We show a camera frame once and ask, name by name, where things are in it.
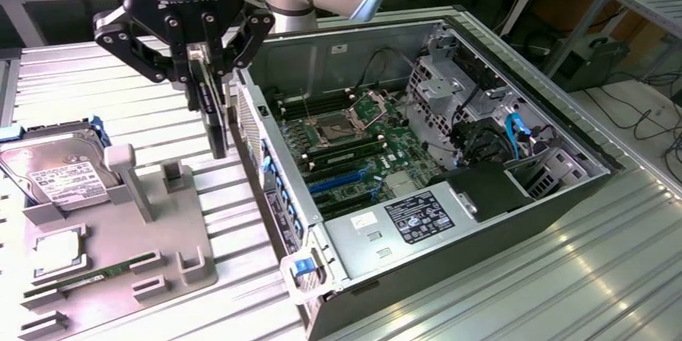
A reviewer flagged black plastic air shroud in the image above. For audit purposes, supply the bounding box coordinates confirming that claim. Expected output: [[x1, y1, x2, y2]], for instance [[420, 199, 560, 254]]
[[426, 160, 536, 223]]

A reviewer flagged green motherboard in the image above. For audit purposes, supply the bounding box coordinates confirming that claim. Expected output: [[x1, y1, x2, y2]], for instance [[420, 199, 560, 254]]
[[273, 89, 454, 218]]

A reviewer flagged blue disk carrier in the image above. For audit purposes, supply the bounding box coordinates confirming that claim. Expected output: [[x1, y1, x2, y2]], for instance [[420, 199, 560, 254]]
[[0, 115, 113, 150]]

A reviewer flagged metal socket cover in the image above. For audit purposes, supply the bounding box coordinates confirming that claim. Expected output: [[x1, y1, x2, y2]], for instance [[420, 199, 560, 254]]
[[346, 91, 399, 123]]

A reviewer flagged black graphics card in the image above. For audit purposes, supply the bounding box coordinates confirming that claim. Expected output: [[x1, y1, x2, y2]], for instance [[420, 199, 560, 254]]
[[188, 43, 231, 161]]

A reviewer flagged CPU socket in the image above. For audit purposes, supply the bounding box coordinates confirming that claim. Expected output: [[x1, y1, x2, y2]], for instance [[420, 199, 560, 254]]
[[312, 115, 367, 147]]

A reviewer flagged open black PC case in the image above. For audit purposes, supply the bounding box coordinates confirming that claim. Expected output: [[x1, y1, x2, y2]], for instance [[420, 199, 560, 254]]
[[223, 5, 626, 341]]

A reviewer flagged black RAM slot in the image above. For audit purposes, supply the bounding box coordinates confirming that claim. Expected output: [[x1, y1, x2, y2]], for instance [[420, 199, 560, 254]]
[[279, 102, 351, 119], [279, 89, 351, 105], [279, 97, 351, 114], [303, 141, 384, 158], [301, 137, 383, 155], [279, 93, 351, 110], [304, 144, 386, 161]]

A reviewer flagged metal frame slatted table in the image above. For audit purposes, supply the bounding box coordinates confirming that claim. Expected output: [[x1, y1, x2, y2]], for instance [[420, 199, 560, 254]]
[[578, 0, 682, 78]]

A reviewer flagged silver CPU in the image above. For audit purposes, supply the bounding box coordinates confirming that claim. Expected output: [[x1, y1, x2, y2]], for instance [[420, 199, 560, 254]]
[[35, 232, 87, 272]]

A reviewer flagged blue expansion slot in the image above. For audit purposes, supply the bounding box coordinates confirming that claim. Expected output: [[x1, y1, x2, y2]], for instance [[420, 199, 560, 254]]
[[307, 172, 372, 195]]

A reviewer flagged silver chipset heatsink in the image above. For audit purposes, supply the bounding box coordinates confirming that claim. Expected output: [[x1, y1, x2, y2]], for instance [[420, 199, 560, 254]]
[[383, 174, 422, 196]]

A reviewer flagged thin metal locking lever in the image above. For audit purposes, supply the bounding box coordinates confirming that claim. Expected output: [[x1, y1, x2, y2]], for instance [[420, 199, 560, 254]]
[[300, 88, 316, 123]]

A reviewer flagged long black expansion slot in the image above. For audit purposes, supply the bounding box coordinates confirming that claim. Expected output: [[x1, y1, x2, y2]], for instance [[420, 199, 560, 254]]
[[314, 191, 374, 208]]

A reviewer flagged silver power supply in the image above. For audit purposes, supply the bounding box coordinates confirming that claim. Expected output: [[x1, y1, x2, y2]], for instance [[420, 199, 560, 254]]
[[322, 187, 483, 280]]

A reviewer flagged black equipment box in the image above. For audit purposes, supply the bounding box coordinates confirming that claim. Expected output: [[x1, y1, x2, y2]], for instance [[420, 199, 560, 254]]
[[556, 35, 631, 93]]

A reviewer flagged black floor cable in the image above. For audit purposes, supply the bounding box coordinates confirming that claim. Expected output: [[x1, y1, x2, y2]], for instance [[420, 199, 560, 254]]
[[584, 71, 682, 161]]

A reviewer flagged silver perforated disk bay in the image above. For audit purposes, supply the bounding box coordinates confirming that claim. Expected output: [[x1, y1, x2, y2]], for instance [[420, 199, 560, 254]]
[[504, 148, 594, 201]]

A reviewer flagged blue data wire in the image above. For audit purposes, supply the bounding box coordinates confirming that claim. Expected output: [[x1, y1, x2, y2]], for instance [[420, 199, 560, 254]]
[[502, 111, 528, 163]]

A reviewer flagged black wire bundle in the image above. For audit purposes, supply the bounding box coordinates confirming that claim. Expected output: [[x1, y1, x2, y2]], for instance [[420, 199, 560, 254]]
[[450, 119, 510, 169]]

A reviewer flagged green RAM stick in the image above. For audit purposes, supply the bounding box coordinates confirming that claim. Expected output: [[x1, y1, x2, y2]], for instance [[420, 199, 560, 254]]
[[24, 259, 148, 296], [307, 149, 388, 171]]

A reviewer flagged thin black wire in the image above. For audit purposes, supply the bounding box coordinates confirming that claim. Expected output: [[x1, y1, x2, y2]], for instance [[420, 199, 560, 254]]
[[356, 48, 415, 93]]

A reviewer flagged grey parts rack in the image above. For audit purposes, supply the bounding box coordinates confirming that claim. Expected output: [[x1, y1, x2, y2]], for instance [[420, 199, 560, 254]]
[[13, 143, 220, 341]]

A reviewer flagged silver metal drive cage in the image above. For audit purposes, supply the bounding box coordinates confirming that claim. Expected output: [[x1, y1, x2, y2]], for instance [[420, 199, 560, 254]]
[[403, 29, 515, 166]]

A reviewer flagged silver hard disk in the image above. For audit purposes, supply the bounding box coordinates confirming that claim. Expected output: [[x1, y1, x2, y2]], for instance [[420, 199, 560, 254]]
[[0, 131, 128, 212]]

